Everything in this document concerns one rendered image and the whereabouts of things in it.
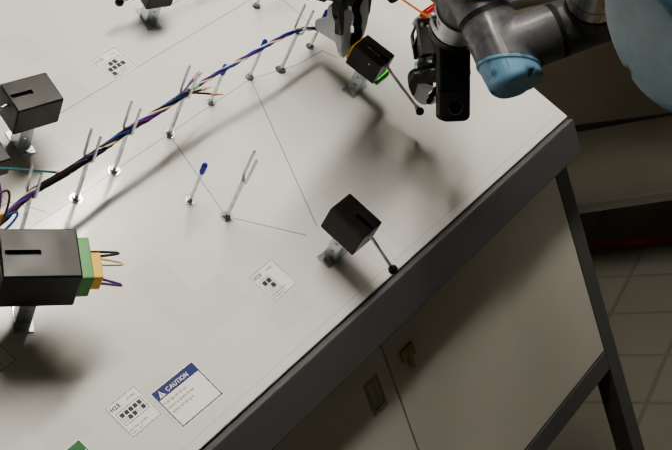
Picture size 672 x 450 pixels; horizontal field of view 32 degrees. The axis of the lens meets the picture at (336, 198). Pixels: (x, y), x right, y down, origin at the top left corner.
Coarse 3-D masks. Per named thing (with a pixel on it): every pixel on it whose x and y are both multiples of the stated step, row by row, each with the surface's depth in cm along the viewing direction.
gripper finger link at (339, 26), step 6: (336, 0) 175; (342, 0) 175; (336, 6) 176; (342, 6) 176; (336, 12) 176; (342, 12) 176; (336, 18) 177; (342, 18) 177; (336, 24) 178; (342, 24) 178; (336, 30) 179; (342, 30) 178
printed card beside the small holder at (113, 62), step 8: (112, 48) 175; (104, 56) 174; (112, 56) 174; (120, 56) 175; (96, 64) 172; (104, 64) 173; (112, 64) 173; (120, 64) 174; (128, 64) 174; (112, 72) 172; (120, 72) 173; (128, 72) 173
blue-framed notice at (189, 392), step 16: (192, 368) 147; (176, 384) 145; (192, 384) 146; (208, 384) 146; (160, 400) 143; (176, 400) 143; (192, 400) 144; (208, 400) 145; (176, 416) 142; (192, 416) 143
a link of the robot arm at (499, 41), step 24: (480, 24) 150; (504, 24) 149; (528, 24) 149; (552, 24) 149; (480, 48) 150; (504, 48) 148; (528, 48) 149; (552, 48) 149; (480, 72) 151; (504, 72) 148; (528, 72) 147; (504, 96) 151
